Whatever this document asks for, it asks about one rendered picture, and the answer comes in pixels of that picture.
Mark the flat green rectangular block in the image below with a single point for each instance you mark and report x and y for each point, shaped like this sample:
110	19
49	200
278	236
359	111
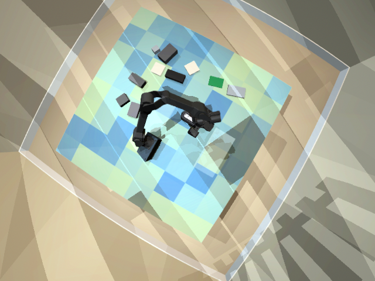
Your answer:
216	81

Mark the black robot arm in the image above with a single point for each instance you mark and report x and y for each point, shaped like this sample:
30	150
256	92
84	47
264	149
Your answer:
201	114

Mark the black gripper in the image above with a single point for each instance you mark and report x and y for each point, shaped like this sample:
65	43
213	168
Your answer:
194	132

